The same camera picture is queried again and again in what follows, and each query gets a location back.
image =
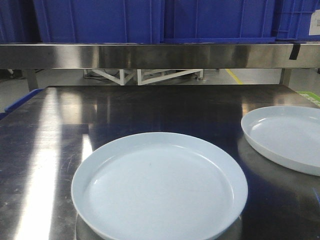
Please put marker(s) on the large blue plastic crate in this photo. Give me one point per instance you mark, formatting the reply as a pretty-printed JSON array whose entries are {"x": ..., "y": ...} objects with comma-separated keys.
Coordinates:
[{"x": 155, "y": 21}]

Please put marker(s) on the white metal frame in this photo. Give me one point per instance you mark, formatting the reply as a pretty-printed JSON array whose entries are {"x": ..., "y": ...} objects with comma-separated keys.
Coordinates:
[{"x": 142, "y": 76}]

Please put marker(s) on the steel shelf post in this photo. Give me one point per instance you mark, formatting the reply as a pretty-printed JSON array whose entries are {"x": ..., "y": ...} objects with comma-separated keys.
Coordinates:
[
  {"x": 285, "y": 76},
  {"x": 30, "y": 75}
]

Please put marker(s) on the left steel shelf post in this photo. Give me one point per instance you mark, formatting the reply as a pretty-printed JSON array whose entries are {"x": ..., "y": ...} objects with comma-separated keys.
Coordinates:
[{"x": 30, "y": 75}]

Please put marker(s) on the right blue plastic crate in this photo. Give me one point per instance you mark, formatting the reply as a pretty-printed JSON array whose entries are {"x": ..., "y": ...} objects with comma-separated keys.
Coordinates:
[{"x": 291, "y": 20}]

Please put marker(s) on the black tape strip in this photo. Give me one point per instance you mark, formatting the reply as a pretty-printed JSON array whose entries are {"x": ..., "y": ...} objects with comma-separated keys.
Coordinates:
[{"x": 295, "y": 51}]

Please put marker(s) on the white label on crate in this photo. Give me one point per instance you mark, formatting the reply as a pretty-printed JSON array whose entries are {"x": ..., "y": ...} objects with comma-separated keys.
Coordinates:
[{"x": 314, "y": 28}]

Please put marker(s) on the left blue plastic crate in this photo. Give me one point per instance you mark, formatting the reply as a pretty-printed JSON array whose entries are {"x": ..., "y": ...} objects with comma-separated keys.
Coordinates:
[{"x": 18, "y": 22}]

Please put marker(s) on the blue table edge guard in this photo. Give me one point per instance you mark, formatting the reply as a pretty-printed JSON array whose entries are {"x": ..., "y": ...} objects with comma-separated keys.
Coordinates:
[{"x": 9, "y": 109}]

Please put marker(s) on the right steel shelf post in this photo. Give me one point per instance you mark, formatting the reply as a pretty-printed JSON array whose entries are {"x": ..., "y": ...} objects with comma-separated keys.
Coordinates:
[{"x": 285, "y": 76}]

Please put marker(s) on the stainless steel shelf rail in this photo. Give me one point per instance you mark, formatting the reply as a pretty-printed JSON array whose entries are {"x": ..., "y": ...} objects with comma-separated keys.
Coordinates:
[{"x": 158, "y": 56}]

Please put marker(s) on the light blue plate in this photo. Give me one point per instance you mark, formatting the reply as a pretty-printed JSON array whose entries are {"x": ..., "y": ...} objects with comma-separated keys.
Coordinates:
[
  {"x": 159, "y": 186},
  {"x": 286, "y": 135}
]

